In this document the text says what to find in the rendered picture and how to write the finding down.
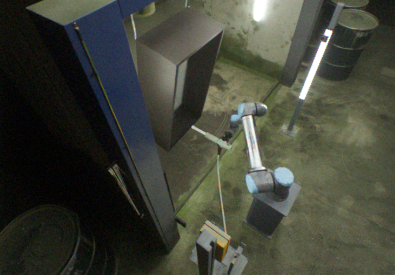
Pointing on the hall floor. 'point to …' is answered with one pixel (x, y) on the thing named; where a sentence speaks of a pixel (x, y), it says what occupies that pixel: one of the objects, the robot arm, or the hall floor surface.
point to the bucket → (311, 49)
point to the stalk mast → (206, 252)
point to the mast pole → (329, 28)
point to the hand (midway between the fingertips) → (220, 144)
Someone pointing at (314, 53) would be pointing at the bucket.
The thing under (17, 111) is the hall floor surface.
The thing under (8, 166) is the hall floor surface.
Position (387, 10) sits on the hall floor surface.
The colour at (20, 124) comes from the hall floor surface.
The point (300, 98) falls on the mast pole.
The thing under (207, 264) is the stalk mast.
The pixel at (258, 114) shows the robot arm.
